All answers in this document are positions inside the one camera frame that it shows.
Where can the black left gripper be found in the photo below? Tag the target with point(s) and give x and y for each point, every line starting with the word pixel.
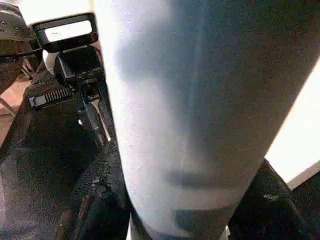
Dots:
pixel 75 70

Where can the white plastic table top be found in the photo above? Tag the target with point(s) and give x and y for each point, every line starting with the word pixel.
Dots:
pixel 300 137

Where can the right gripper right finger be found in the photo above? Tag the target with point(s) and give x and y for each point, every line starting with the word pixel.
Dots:
pixel 267 212

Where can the white plastic table leg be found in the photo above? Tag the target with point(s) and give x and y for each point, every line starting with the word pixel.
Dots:
pixel 187 100

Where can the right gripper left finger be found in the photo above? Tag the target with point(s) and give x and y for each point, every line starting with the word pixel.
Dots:
pixel 100 200

